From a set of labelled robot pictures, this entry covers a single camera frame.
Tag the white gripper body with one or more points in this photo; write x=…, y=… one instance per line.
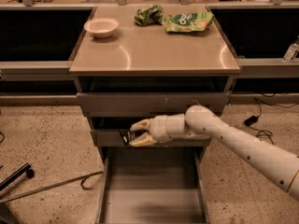
x=159, y=129

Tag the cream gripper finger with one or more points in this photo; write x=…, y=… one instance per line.
x=143, y=141
x=143, y=124

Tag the black rxbar chocolate bar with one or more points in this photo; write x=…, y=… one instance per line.
x=128, y=136

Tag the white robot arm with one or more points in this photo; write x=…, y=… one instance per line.
x=280, y=166

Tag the top grey drawer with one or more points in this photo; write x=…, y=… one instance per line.
x=141, y=104

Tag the middle grey drawer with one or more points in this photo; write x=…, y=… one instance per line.
x=112, y=138

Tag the bottom open grey drawer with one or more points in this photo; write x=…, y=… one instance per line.
x=152, y=186

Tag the grey drawer cabinet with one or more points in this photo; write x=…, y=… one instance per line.
x=148, y=59

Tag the long metal bar on floor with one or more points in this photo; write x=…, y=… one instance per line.
x=52, y=186

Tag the white bowl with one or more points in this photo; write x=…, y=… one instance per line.
x=101, y=27

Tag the green chip bag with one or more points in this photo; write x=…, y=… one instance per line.
x=188, y=22

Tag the crumpled green snack bag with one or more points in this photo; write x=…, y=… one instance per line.
x=150, y=15

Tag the black chair leg with caster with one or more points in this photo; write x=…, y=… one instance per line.
x=25, y=169

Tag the black power adapter with cable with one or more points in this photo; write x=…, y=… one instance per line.
x=272, y=119

